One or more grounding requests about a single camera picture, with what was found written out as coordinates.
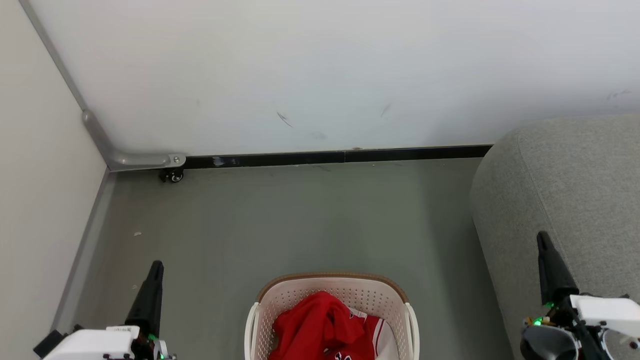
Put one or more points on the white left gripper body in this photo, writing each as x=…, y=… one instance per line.
x=95, y=345

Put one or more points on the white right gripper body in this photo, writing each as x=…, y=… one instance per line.
x=600, y=310

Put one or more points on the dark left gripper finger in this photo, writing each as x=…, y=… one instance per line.
x=147, y=305

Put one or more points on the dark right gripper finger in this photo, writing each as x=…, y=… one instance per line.
x=555, y=280

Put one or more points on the red basketball jersey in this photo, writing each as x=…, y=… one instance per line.
x=315, y=325

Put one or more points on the red shorts with white stripes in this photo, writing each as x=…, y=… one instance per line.
x=372, y=332

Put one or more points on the grey fabric sofa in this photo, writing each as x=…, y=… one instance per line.
x=575, y=190

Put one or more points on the small black caster wheel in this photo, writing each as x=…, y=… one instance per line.
x=172, y=175

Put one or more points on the white perforated laundry basket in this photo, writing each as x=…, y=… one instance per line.
x=300, y=295

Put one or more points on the black baseboard strip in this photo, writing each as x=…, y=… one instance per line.
x=265, y=160
x=415, y=153

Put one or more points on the grey wall skirting strip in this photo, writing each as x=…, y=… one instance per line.
x=85, y=240

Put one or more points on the grey metal frame bracket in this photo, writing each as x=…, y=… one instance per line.
x=130, y=161

